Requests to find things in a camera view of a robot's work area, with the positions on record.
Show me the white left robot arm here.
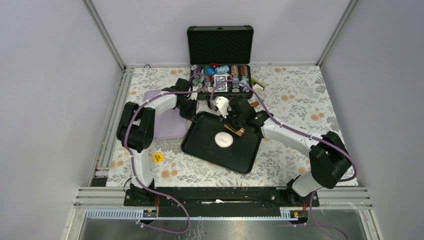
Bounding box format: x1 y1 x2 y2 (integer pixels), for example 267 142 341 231
116 78 197 206

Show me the yellow round token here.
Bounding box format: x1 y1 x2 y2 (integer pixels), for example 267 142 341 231
152 152 164 164

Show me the purple plastic tray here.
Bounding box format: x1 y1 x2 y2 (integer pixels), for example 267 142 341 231
144 89 187 141

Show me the wooden rolling pin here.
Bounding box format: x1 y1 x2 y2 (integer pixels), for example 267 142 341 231
224 123 245 137

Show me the metal dough scraper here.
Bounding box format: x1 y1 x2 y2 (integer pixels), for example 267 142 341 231
250 101 259 108

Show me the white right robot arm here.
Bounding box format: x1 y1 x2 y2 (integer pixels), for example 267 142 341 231
215 96 353 206

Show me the blue playing card deck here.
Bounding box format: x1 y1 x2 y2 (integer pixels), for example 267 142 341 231
214 74 228 92

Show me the black poker chip case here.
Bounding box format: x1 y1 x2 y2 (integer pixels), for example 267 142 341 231
186 25 254 87

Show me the black baking tray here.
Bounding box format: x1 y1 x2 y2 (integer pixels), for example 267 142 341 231
181 111 262 174

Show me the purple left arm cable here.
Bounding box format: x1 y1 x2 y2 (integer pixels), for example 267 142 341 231
123 66 213 236

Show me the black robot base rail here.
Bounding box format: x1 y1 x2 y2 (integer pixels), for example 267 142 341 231
123 186 320 208

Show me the white dough disc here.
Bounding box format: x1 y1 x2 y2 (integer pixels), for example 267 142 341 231
214 131 234 148

